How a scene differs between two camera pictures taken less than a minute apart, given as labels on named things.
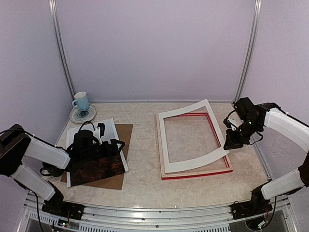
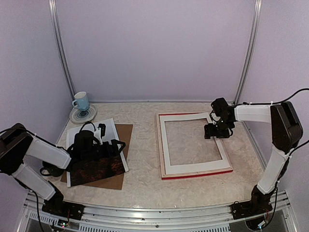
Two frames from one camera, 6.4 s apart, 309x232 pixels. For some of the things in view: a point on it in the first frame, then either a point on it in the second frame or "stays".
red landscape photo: (85, 171) stays
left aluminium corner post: (54, 19) stays
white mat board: (205, 156) → (191, 167)
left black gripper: (114, 151) stays
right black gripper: (233, 142) → (209, 132)
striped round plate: (80, 116) stays
